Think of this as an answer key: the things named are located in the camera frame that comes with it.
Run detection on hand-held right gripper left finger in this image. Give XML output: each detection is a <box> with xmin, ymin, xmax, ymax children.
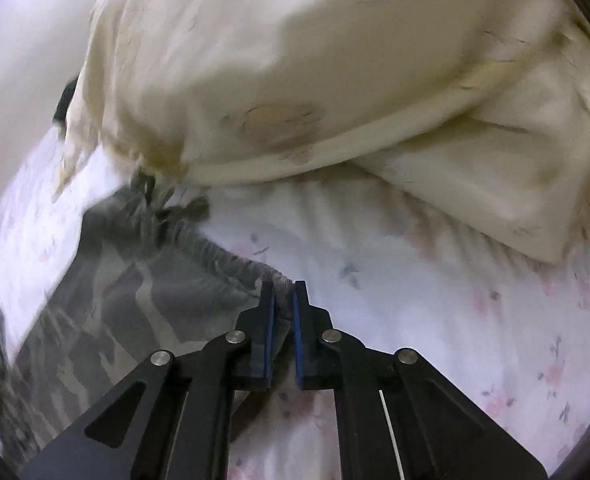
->
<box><xmin>17</xmin><ymin>281</ymin><xmax>276</xmax><ymax>480</ymax></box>

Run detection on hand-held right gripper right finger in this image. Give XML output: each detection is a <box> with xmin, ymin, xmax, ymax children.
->
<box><xmin>293</xmin><ymin>281</ymin><xmax>548</xmax><ymax>480</ymax></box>

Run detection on grey camouflage pants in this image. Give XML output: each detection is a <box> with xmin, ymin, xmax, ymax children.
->
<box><xmin>0</xmin><ymin>170</ymin><xmax>296</xmax><ymax>466</ymax></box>

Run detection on floral white bedsheet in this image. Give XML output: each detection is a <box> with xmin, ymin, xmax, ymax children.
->
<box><xmin>0</xmin><ymin>125</ymin><xmax>590</xmax><ymax>480</ymax></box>

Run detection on cream duvet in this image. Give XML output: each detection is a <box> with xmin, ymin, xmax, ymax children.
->
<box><xmin>52</xmin><ymin>0</ymin><xmax>590</xmax><ymax>266</ymax></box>

